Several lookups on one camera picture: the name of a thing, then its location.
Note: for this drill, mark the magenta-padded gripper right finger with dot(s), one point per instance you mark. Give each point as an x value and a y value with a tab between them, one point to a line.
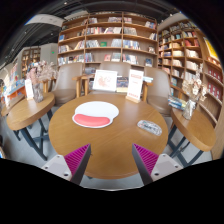
146	160

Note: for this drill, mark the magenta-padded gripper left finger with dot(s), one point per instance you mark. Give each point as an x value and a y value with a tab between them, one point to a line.
77	160

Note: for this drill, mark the transparent computer mouse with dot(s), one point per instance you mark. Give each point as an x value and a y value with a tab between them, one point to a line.
149	127

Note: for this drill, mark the white mouse pad red rest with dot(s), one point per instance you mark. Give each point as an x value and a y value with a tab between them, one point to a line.
96	111

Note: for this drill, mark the round wooden side table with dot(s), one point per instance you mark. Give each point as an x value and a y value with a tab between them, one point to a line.
196	128
26	111

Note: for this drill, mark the colourful book stack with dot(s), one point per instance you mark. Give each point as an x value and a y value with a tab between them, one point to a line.
176	103

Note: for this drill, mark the vase with beige dried flowers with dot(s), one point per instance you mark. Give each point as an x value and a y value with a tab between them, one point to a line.
189	108

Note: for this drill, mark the white red table sign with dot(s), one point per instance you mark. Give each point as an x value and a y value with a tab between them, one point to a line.
135	83

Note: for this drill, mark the vase with pink dried flowers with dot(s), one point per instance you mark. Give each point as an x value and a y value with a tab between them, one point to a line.
37	93

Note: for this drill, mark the dark book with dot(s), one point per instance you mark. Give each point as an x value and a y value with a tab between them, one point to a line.
122	83

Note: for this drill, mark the pale flat book stack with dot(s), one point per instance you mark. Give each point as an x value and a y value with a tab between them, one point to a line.
148	79

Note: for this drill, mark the white framed floral picture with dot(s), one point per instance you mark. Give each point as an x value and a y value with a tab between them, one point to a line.
105	80

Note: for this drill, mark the small white sign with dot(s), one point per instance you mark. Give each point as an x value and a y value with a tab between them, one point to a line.
29	89

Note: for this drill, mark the small distant wooden bookshelf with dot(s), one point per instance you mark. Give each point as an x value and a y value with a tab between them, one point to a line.
30	60

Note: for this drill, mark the curved wooden bookshelf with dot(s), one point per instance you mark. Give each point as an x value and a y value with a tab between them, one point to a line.
186	56

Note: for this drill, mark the wide wooden bookshelf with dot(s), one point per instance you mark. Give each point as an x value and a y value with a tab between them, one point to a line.
106	43

